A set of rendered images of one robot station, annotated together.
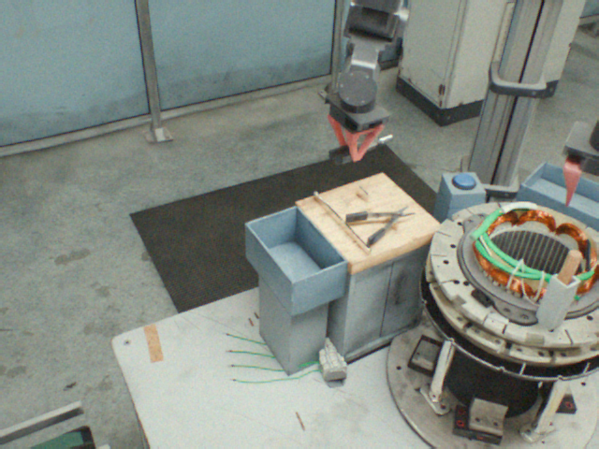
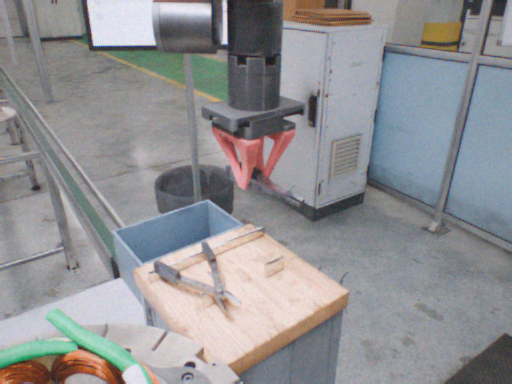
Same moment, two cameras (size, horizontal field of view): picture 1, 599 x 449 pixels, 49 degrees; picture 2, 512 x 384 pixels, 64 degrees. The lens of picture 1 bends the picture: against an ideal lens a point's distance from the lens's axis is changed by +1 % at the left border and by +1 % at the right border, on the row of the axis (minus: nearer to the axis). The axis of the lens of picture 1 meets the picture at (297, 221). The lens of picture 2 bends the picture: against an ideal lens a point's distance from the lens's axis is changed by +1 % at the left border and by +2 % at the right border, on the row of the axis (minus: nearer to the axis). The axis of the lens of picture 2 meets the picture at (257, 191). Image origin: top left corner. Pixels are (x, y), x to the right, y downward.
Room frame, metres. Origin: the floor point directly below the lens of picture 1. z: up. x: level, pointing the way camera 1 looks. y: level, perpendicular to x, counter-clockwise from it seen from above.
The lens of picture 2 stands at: (0.90, -0.54, 1.39)
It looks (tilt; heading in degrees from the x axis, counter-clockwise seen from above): 26 degrees down; 85
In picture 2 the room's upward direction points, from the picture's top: straight up
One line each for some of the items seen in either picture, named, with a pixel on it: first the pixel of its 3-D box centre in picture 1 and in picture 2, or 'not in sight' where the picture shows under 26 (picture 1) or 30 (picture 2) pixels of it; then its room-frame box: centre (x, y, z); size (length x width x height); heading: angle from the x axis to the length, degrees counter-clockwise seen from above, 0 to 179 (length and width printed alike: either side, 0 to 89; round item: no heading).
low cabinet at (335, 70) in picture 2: not in sight; (298, 112); (1.47, 2.29, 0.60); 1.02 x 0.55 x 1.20; 119
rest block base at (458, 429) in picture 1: (477, 424); not in sight; (0.66, -0.33, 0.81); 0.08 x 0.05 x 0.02; 77
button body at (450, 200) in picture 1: (451, 229); not in sight; (1.07, -0.33, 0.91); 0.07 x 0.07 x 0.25; 9
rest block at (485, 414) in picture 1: (488, 412); not in sight; (0.66, -0.34, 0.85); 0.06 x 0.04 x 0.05; 77
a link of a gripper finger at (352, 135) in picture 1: (355, 133); (252, 149); (0.94, -0.09, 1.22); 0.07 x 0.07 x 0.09; 33
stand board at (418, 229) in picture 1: (368, 219); (237, 286); (0.92, -0.13, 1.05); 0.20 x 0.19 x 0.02; 122
